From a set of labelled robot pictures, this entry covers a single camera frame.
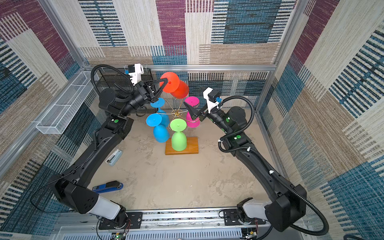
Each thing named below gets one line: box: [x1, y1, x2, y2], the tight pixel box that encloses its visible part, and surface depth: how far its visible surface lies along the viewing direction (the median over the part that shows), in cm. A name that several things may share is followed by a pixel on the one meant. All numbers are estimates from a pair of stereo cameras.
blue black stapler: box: [92, 180, 124, 194], surface depth 84 cm
